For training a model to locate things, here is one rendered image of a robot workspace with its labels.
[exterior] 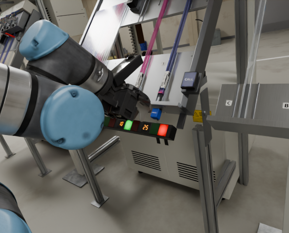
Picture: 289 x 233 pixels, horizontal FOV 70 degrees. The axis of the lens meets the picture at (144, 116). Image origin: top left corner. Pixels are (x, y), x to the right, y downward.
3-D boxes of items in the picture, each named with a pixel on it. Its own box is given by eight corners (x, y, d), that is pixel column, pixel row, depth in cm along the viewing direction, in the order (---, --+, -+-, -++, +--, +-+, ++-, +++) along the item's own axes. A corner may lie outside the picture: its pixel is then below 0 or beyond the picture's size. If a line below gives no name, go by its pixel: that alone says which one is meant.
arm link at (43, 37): (8, 57, 36) (32, 16, 37) (62, 87, 44) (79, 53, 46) (26, 58, 31) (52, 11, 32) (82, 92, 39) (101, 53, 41)
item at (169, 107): (187, 115, 65) (177, 106, 59) (67, 104, 105) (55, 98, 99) (188, 111, 65) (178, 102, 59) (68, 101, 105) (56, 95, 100)
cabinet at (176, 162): (229, 209, 109) (223, 98, 84) (129, 174, 151) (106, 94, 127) (255, 144, 154) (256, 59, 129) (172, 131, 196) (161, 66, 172)
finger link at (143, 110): (145, 126, 61) (125, 114, 54) (150, 107, 62) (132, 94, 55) (153, 127, 59) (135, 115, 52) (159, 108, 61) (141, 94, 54)
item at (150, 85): (185, 108, 63) (180, 104, 60) (64, 99, 103) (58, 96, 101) (199, 54, 67) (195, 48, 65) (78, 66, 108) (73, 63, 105)
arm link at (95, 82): (77, 56, 46) (102, 52, 41) (93, 67, 49) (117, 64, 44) (64, 86, 44) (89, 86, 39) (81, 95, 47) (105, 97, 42)
